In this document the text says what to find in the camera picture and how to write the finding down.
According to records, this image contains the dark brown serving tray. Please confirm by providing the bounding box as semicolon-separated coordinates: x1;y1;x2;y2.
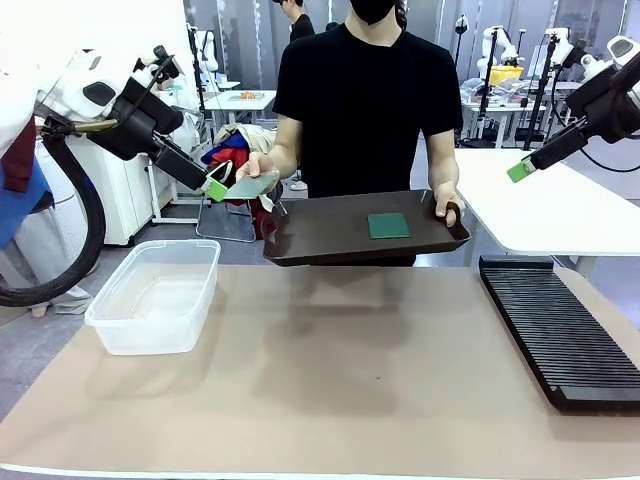
262;188;472;268

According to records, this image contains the person in black t-shirt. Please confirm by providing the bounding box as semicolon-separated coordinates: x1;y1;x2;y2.
272;0;464;269

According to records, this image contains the brown table cover mat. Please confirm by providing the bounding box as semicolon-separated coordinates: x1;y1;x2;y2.
0;264;640;476

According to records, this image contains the black tripod stand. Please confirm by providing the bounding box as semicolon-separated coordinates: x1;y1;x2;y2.
522;29;562;151

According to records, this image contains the black slotted PCB rack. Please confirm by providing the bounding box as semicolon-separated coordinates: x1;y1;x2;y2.
478;254;640;415

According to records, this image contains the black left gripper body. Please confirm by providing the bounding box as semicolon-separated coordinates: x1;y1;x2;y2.
102;77;209;192

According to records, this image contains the white cabinet cart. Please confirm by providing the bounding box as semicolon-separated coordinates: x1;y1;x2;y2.
64;134;162;247

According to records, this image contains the white background robot with tripod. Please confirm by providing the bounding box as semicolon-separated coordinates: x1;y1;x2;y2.
474;25;522;79

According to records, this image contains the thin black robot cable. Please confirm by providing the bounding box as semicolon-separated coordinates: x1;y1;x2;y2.
582;141;640;174

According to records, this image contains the person's right forearm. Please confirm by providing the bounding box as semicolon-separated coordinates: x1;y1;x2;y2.
264;113;307;177

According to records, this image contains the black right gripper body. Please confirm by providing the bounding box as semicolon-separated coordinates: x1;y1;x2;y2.
529;67;640;171

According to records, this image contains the person's left forearm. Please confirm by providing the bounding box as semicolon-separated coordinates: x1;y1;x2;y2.
424;130;460;189

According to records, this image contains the white side table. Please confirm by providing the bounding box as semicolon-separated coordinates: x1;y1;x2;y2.
452;148;640;281

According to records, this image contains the white background table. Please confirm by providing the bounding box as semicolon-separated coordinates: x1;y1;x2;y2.
202;89;278;129

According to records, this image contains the metal frame chair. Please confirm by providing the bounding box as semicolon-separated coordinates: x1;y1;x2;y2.
195;192;259;244

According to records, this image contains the person's left hand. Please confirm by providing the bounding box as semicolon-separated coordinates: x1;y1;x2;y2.
432;179;467;229

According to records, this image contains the yellow plastic bin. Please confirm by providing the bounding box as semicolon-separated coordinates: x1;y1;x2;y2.
489;66;525;85

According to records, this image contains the person's right hand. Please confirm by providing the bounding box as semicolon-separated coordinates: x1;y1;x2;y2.
234;151;281;180

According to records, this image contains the clear plastic storage box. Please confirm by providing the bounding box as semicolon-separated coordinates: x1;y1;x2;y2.
84;239;222;356

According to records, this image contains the grey background work table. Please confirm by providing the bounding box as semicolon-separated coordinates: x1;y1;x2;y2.
458;97;549;149

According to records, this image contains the person in maroon top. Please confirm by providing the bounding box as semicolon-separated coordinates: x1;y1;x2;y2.
0;117;94;317

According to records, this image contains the pile of colourful clothes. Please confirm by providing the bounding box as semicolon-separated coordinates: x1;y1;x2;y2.
200;124;279;169

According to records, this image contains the pale grey PCB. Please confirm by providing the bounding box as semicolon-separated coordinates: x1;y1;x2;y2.
222;169;281;201

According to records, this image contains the background person in black shirt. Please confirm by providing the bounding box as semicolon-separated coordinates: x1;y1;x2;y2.
272;0;316;44

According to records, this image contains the black corrugated cable hose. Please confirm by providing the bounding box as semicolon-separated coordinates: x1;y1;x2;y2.
0;117;107;308

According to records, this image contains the green PCB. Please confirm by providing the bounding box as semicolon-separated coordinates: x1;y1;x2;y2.
367;212;412;240

